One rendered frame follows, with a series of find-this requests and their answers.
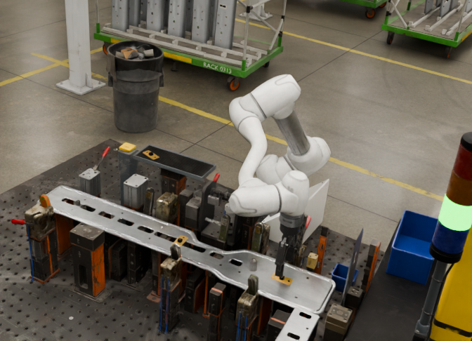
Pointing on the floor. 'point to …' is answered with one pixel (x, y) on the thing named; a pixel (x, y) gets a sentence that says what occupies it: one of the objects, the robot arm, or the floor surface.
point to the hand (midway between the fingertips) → (284, 264)
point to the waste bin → (135, 83)
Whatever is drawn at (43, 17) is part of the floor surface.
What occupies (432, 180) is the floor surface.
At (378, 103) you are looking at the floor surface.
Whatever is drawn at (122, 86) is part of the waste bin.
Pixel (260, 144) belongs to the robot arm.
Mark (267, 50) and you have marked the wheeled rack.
